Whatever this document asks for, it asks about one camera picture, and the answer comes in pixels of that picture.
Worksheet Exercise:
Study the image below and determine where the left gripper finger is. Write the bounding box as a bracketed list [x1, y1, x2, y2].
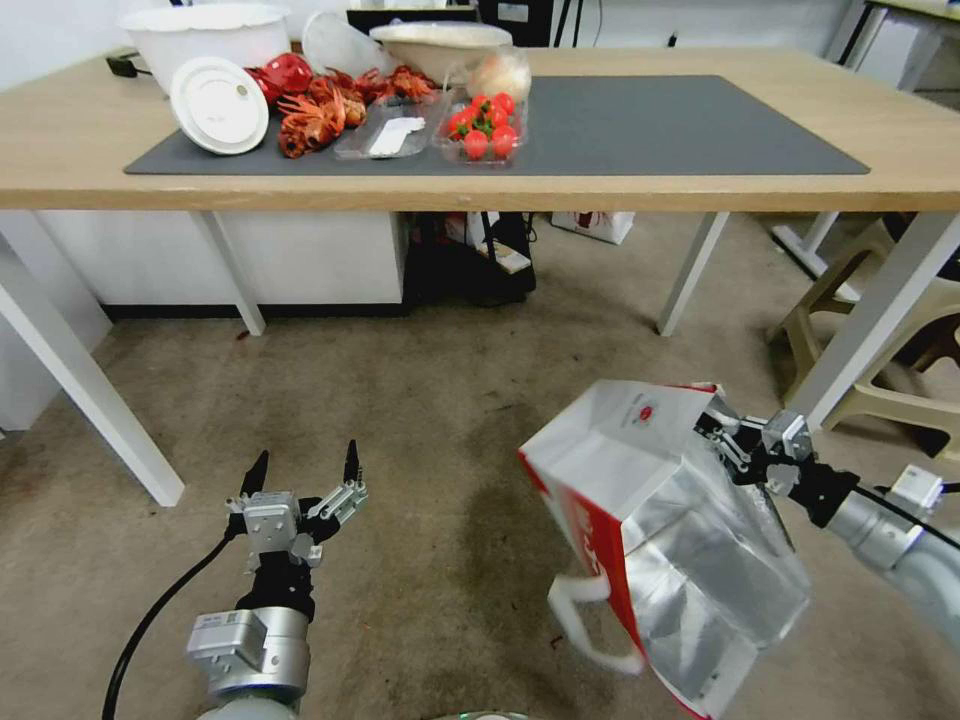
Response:
[302, 439, 371, 525]
[225, 449, 271, 514]

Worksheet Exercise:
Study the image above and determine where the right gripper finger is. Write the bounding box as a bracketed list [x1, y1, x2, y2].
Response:
[692, 407, 745, 445]
[710, 439, 760, 487]

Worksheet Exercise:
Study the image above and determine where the red white foil delivery bag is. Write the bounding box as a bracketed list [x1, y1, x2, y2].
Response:
[517, 378, 816, 720]

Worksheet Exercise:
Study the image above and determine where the white paper bag red print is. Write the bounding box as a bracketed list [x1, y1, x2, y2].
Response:
[551, 211, 637, 247]

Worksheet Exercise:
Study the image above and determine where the black bag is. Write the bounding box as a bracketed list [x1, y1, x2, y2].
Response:
[404, 212, 538, 308]

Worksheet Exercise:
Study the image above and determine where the shiny red food piece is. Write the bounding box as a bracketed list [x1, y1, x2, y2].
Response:
[247, 52, 313, 104]

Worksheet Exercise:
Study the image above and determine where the bun in clear bag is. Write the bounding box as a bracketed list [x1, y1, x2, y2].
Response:
[467, 50, 535, 103]

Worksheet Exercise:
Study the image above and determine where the beige plastic stool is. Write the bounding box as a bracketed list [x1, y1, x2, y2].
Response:
[764, 215, 960, 460]

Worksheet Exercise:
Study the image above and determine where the white cabinet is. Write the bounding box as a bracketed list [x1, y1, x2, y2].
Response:
[35, 211, 411, 322]

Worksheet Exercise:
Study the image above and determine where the wooden table with white legs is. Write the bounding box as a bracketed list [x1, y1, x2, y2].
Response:
[0, 44, 960, 508]

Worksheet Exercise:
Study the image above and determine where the grey table mat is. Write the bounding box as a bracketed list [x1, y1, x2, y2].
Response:
[123, 73, 872, 178]

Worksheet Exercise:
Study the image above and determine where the red crayfish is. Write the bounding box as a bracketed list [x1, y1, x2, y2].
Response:
[278, 110, 340, 160]
[305, 74, 369, 130]
[386, 65, 441, 103]
[328, 67, 393, 104]

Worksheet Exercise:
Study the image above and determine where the clear plastic tray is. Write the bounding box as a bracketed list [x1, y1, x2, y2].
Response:
[332, 97, 445, 163]

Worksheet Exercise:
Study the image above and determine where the clear plastic tomato box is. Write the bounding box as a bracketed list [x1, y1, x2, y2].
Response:
[434, 91, 531, 169]

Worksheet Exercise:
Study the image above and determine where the round white lid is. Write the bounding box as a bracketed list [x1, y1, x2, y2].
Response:
[169, 56, 271, 157]

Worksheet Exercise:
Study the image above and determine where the black power adapter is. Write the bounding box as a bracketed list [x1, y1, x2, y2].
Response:
[104, 52, 156, 79]

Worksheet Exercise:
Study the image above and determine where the large white plastic tub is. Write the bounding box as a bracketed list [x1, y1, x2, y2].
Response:
[117, 2, 293, 97]

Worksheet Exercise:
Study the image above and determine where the clear plastic cup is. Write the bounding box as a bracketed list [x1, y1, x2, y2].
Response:
[301, 11, 393, 77]

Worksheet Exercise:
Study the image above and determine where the paper bowl with lid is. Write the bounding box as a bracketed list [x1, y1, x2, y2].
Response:
[369, 20, 518, 86]

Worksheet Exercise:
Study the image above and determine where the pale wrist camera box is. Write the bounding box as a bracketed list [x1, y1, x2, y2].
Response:
[760, 410, 816, 460]
[242, 491, 303, 558]

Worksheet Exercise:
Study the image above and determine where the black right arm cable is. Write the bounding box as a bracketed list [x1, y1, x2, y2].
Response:
[847, 479, 960, 549]

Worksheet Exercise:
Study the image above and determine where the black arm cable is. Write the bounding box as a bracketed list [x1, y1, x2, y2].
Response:
[847, 479, 960, 549]
[101, 517, 250, 720]

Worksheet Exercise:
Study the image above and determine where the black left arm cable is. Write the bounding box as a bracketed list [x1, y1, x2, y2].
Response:
[101, 517, 250, 720]

